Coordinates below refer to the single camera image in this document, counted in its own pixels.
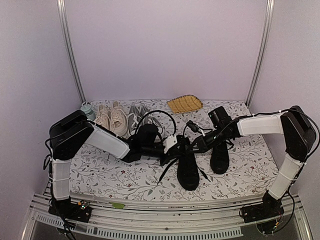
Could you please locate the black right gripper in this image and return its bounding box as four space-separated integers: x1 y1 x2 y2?
186 126 227 154

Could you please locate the black canvas sneaker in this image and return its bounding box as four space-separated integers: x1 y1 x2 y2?
210 141 234 175
157 135 210 191

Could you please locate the black front canvas sneaker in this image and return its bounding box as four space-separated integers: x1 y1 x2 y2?
157 135 210 191

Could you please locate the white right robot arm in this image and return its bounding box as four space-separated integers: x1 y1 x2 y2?
188 105 320 223

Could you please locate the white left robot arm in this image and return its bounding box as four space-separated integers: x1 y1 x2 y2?
43 110 179 222

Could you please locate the woven bamboo tray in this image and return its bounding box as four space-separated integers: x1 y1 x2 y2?
167 94 203 114

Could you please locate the grey sneaker right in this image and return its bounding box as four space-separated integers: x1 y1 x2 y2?
140 104 164 134

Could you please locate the grey sneaker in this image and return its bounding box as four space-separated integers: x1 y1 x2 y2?
140 104 164 134
127 104 146 136

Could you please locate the grey sneaker left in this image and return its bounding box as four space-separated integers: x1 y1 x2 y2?
127 104 146 136

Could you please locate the beige sneaker right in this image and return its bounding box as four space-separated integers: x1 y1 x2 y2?
110 101 129 137

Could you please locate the beige sneaker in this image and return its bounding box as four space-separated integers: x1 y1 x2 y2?
94 105 112 130
110 101 129 137

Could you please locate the green tape piece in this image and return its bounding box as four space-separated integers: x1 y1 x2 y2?
109 202 125 209

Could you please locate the floral tablecloth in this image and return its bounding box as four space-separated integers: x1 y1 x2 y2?
51 99 285 202

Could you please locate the beige sneaker left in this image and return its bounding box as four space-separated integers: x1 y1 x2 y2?
94 105 112 130

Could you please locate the pale green small jar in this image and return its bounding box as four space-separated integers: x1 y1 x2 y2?
80 101 96 121

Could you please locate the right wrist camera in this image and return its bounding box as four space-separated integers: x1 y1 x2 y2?
186 120 206 136

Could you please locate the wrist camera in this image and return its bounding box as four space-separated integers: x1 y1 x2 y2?
186 120 206 136
163 134 183 154

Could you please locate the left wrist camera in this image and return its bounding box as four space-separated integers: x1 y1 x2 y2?
163 134 183 154

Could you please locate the aluminium front rail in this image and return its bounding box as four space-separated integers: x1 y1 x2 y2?
21 192 314 240

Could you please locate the aluminium frame post right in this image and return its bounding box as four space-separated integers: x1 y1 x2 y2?
245 0 275 108

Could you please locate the aluminium frame post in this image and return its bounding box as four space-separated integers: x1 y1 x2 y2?
245 0 275 108
56 0 86 103

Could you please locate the aluminium frame post left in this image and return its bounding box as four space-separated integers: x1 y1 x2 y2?
56 0 86 103

